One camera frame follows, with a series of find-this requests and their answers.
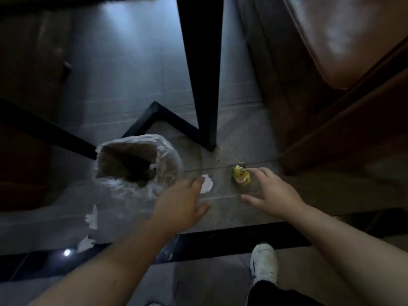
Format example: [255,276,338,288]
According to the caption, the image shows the person's right hand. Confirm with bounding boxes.
[241,167,307,222]

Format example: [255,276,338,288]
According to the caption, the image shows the person's left hand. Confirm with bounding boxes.
[151,177,211,235]

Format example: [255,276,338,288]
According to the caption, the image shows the person's left forearm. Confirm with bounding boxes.
[28,219,174,306]

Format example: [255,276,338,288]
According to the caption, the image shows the person's right forearm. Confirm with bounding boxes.
[286,204,408,306]

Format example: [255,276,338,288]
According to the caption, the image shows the yellow crumpled wrapper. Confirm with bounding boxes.
[231,162,252,187]

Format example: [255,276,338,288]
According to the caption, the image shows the white torn paper scrap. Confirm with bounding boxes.
[84,204,99,230]
[77,235,96,254]
[200,174,213,194]

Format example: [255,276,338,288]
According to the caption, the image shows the clear plastic bag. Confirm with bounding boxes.
[156,235,180,264]

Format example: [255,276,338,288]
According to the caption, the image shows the white sneaker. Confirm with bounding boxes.
[249,242,279,288]

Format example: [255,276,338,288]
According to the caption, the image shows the brown leather sofa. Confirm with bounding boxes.
[232,0,408,176]

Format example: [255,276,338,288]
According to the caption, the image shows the trash bin with plastic liner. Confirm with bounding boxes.
[92,134,184,202]

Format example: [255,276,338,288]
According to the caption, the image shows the black metal table base bar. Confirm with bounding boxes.
[122,101,202,147]

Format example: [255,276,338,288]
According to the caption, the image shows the black metal table leg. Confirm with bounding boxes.
[176,0,224,152]

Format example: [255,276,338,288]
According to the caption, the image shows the brown leather seat cushion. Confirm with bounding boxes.
[282,0,408,90]

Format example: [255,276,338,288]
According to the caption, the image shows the dark brown chair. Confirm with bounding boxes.
[0,9,73,125]

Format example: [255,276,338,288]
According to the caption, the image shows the black metal frame bar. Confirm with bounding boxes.
[0,98,98,161]

